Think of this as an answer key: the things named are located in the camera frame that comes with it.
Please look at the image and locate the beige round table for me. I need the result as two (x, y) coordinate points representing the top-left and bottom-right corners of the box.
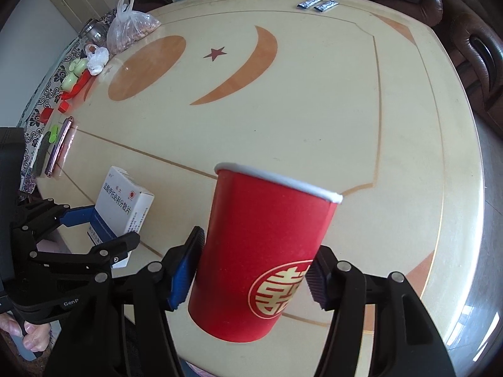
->
(35, 0), (486, 377)

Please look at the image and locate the pink smartphone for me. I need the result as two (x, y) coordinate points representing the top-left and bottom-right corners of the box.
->
(44, 116), (75, 177)

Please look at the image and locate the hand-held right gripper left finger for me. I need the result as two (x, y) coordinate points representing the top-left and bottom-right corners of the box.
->
(43, 226), (205, 377)

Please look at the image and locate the glass jar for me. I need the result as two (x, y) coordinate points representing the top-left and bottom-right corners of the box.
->
(79, 19), (113, 48)

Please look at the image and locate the person's left hand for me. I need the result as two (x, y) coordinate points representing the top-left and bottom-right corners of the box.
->
(0, 311), (50, 354)

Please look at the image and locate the clear bag of peanuts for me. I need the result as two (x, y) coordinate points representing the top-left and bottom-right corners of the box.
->
(106, 0), (162, 56)

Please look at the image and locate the light green toy figure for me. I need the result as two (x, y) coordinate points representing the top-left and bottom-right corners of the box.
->
(63, 58), (89, 93)

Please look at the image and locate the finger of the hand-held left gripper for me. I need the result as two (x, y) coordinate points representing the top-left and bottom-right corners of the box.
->
(11, 198), (98, 244)
(28, 232), (141, 272)

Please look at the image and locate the green plastic item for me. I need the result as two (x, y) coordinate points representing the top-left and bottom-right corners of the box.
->
(41, 125), (62, 144)

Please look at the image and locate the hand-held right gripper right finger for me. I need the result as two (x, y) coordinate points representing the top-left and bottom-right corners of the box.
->
(306, 245), (456, 377)

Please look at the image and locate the white medicine box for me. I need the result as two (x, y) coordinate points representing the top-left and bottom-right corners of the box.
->
(87, 166), (155, 270)

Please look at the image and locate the floral patterned cloth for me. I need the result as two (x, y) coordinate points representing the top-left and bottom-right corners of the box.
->
(18, 8), (119, 197)

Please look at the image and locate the brown leather sofa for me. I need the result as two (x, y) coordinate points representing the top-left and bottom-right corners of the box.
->
(131, 0), (503, 134)

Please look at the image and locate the red plastic strip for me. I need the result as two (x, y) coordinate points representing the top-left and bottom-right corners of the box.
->
(61, 71), (93, 101)

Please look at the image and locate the small white plastic bag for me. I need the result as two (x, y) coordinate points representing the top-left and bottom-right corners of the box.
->
(85, 44), (110, 76)

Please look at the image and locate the red paper cup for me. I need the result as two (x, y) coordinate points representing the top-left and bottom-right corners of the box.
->
(188, 162), (343, 343)

